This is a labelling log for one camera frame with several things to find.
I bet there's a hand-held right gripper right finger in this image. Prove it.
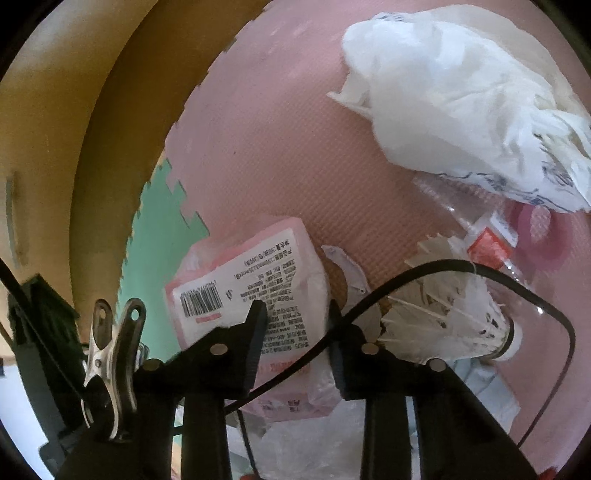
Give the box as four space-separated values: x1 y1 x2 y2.
327 299 539 480

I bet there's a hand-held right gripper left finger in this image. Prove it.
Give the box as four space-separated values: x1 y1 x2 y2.
55 300 269 480

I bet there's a pink tissue pack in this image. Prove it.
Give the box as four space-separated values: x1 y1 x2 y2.
165 217 338 421

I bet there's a white feather shuttlecock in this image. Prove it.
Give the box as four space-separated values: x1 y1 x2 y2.
379 233 525 365

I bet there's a clear plastic bag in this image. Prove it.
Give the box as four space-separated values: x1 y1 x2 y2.
226 392 365 480

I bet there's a metal spring clamp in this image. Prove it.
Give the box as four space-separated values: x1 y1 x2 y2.
81 298 147 444

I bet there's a white curved plastic piece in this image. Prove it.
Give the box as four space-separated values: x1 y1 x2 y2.
322 244 384 340

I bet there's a clear bottle with red label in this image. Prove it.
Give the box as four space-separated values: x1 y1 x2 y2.
411 175 559 324

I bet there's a light wooden cabinet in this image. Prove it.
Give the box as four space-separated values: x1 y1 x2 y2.
0 0 259 305

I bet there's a pink foam mat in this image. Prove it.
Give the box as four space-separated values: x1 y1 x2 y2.
164 0 591 480

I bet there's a crumpled white plastic bag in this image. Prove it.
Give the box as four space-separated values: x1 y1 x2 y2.
326 8 591 214

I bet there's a metal cabinet handle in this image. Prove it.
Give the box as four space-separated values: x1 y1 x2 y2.
6 172 24 266

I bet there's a thin black cable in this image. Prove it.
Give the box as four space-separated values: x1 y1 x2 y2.
222 259 577 480

